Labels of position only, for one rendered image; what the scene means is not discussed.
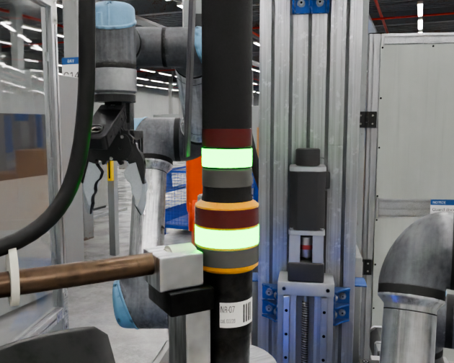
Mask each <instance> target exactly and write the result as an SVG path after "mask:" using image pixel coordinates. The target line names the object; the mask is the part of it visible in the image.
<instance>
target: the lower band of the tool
mask: <svg viewBox="0 0 454 363"><path fill-rule="evenodd" d="M195 207H198V208H201V209H205V210H225V211H229V210H249V209H253V208H256V207H259V203H258V202H256V201H255V200H252V201H249V202H239V203H215V202H205V201H202V200H199V201H198V202H196V203H195ZM195 225H196V226H197V227H199V228H203V229H207V230H224V231H230V230H247V229H251V228H255V227H257V226H258V225H259V224H257V225H255V226H252V227H248V228H234V229H220V228H206V227H202V226H199V225H197V224H195ZM195 244H196V243H195ZM258 244H259V243H258ZM258 244H256V245H254V246H250V247H246V248H230V249H224V248H208V247H204V246H200V245H198V244H196V245H197V246H199V247H200V248H205V249H209V250H215V251H239V250H245V249H249V248H254V247H255V246H257V245H258ZM258 264H259V262H257V263H256V264H254V265H251V266H247V267H243V268H236V269H218V268H211V267H207V266H203V271H206V272H210V273H215V274H238V273H244V272H248V271H251V270H253V269H254V268H255V267H256V266H257V265H258Z"/></svg>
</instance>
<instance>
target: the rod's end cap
mask: <svg viewBox="0 0 454 363"><path fill-rule="evenodd" d="M164 248H165V249H163V250H165V251H167V252H172V253H176V252H182V251H192V250H195V249H196V248H195V246H193V244H192V243H181V244H174V245H168V246H165V247H164Z"/></svg>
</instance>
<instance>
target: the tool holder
mask: <svg viewBox="0 0 454 363"><path fill-rule="evenodd" d="M164 247H165V246H155V247H149V248H144V249H143V253H150V252H153V259H154V264H155V269H154V273H153V274H152V275H148V276H143V278H144V280H145V281H146V282H147V283H148V297H149V299H150V300H152V301H153V302H154V303H155V304H156V305H158V306H159V307H160V308H161V309H162V310H163V311H164V312H165V313H166V314H168V315H169V363H210V310H212V309H213V308H214V288H213V287H212V286H210V285H209V284H207V283H206V282H204V281H203V253H202V252H201V251H198V250H197V249H195V250H192V251H182V252H176V253H172V252H167V251H165V250H163V249H165V248H164ZM250 363H277V362H276V361H275V359H274V358H273V356H272V355H270V354H269V353H268V352H266V351H265V350H264V349H260V348H259V347H257V346H253V345H250Z"/></svg>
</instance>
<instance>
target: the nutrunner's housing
mask: <svg viewBox="0 0 454 363"><path fill-rule="evenodd" d="M203 281H204V282H206V283H207V284H209V285H210V286H212V287H213V288H214V308H213V309H212V310H210V363H250V333H251V332H252V270H251V271H248V272H244V273H238V274H215V273H210V272H206V271H203Z"/></svg>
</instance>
